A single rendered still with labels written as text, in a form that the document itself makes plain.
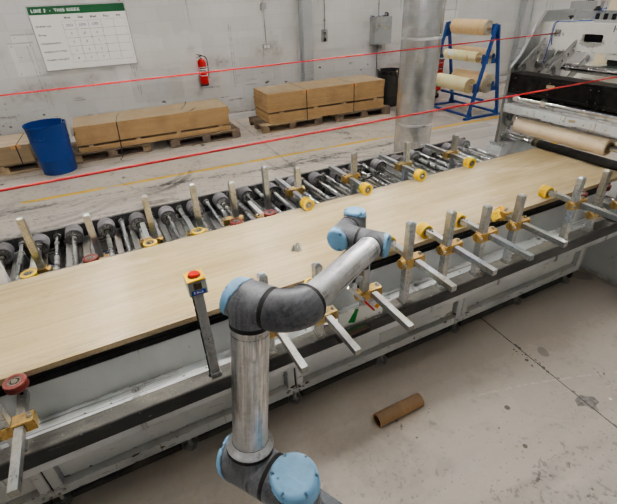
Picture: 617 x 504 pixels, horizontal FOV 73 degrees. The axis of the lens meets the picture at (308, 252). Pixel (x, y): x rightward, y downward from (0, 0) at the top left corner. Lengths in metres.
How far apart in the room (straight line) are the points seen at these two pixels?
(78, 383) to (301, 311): 1.25
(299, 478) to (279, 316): 0.55
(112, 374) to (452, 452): 1.74
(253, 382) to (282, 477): 0.32
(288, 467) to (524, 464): 1.52
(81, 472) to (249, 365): 1.48
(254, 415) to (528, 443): 1.76
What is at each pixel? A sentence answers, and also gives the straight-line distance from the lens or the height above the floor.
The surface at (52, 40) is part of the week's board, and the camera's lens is 8.53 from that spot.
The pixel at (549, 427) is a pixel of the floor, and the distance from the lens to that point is 2.83.
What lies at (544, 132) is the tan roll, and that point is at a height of 1.06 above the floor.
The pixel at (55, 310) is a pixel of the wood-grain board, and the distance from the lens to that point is 2.25.
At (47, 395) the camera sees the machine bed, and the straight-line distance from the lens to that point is 2.10.
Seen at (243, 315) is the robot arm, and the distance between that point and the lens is 1.10.
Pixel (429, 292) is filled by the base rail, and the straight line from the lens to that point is 2.34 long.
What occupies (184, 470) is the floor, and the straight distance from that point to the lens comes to 2.54.
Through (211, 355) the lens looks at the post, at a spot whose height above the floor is 0.83.
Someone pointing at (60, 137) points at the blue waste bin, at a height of 0.52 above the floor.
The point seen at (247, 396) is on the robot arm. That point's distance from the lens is 1.27.
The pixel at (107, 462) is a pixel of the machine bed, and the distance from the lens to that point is 2.50.
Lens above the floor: 2.08
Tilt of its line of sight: 32 degrees down
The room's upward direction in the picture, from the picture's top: 3 degrees counter-clockwise
